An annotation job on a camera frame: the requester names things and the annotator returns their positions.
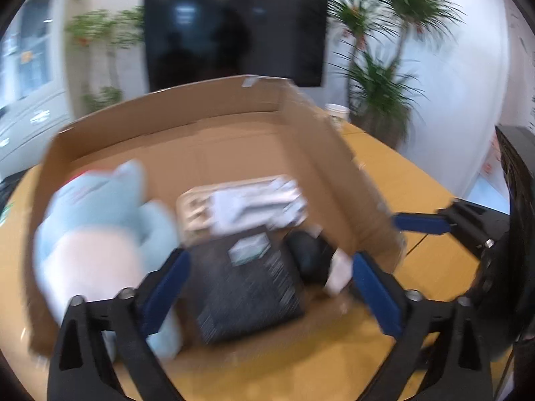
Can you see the grey glass-door cabinet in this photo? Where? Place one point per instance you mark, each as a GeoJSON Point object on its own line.
{"type": "Point", "coordinates": [29, 92]}

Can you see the large cardboard box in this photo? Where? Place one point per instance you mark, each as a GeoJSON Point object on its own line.
{"type": "Point", "coordinates": [234, 150]}

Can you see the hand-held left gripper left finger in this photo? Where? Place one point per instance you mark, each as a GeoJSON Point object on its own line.
{"type": "Point", "coordinates": [167, 292]}

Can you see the green leafy climbing plant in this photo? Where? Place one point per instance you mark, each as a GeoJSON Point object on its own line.
{"type": "Point", "coordinates": [104, 37]}

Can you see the black tape dispenser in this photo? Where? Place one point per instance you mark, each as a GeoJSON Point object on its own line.
{"type": "Point", "coordinates": [307, 255]}

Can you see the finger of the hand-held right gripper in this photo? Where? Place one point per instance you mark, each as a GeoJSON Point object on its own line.
{"type": "Point", "coordinates": [418, 222]}

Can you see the black wall television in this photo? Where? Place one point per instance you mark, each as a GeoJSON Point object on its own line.
{"type": "Point", "coordinates": [234, 33]}

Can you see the potted palm plant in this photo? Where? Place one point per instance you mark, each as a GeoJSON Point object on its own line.
{"type": "Point", "coordinates": [380, 87]}

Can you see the cream phone case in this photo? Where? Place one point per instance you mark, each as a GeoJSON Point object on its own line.
{"type": "Point", "coordinates": [192, 213]}

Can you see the white tube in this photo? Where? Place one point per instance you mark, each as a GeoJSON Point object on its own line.
{"type": "Point", "coordinates": [292, 200]}
{"type": "Point", "coordinates": [238, 209]}

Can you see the light blue plush toy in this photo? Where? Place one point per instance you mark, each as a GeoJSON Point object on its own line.
{"type": "Point", "coordinates": [96, 234]}

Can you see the black rectangular box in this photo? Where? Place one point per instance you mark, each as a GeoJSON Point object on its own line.
{"type": "Point", "coordinates": [242, 292]}

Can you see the white paper cup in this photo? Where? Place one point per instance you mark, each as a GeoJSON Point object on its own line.
{"type": "Point", "coordinates": [337, 113]}

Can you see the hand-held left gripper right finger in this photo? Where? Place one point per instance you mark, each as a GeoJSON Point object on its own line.
{"type": "Point", "coordinates": [376, 296]}

